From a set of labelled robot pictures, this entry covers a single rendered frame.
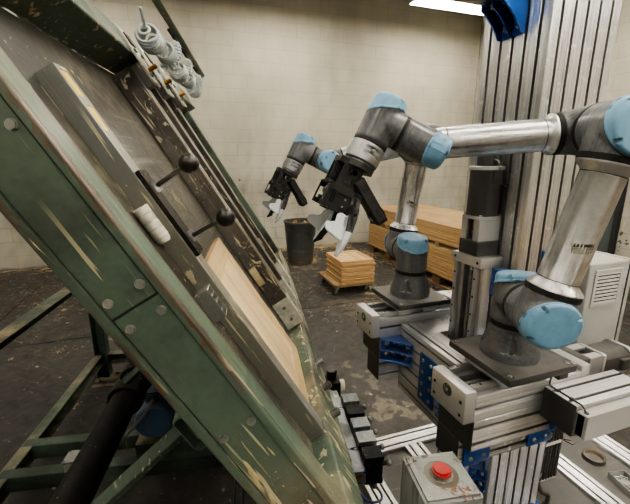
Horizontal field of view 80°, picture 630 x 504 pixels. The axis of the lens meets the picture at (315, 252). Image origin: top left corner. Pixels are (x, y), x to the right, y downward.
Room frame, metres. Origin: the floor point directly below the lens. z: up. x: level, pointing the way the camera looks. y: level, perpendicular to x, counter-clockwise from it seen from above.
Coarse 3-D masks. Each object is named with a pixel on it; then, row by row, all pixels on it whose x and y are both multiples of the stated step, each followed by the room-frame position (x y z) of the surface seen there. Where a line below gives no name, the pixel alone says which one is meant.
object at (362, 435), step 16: (336, 384) 1.23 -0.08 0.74; (336, 400) 1.14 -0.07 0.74; (352, 400) 1.11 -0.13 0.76; (352, 416) 1.04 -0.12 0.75; (368, 416) 1.07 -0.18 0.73; (352, 432) 0.99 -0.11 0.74; (368, 432) 0.96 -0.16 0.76; (352, 448) 0.92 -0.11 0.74; (368, 448) 0.89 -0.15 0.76; (352, 464) 0.86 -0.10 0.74; (368, 464) 0.86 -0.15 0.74; (384, 464) 0.88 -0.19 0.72; (368, 480) 0.86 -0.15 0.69
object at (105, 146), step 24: (48, 72) 0.71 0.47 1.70; (72, 96) 0.72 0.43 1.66; (72, 120) 0.72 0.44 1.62; (96, 120) 0.73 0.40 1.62; (96, 144) 0.72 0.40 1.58; (120, 144) 0.77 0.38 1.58; (120, 168) 0.73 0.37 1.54; (144, 192) 0.73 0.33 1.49; (168, 240) 0.74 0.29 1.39; (192, 264) 0.75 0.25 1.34; (216, 288) 0.75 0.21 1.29; (240, 312) 0.79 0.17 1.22; (240, 336) 0.76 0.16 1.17; (264, 360) 0.77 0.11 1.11; (288, 384) 0.78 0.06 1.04; (288, 408) 0.78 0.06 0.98; (312, 408) 0.83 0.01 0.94; (312, 432) 0.79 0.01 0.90
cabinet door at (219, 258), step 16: (208, 256) 0.95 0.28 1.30; (224, 256) 1.09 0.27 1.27; (224, 272) 0.98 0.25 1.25; (240, 272) 1.15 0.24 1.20; (240, 288) 1.03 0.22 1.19; (240, 304) 0.92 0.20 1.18; (256, 304) 1.09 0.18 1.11; (256, 320) 0.97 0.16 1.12; (272, 320) 1.15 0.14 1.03; (272, 336) 1.02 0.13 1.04; (288, 352) 1.08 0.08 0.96; (288, 368) 0.96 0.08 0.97; (304, 384) 1.00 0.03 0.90
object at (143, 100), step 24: (120, 72) 1.31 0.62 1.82; (144, 72) 1.32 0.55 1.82; (144, 96) 1.32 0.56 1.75; (144, 120) 1.32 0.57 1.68; (168, 120) 1.34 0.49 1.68; (168, 144) 1.33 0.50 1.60; (216, 192) 1.35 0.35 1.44; (240, 240) 1.36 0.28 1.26; (264, 264) 1.38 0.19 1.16; (264, 288) 1.38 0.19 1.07; (288, 312) 1.39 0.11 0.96
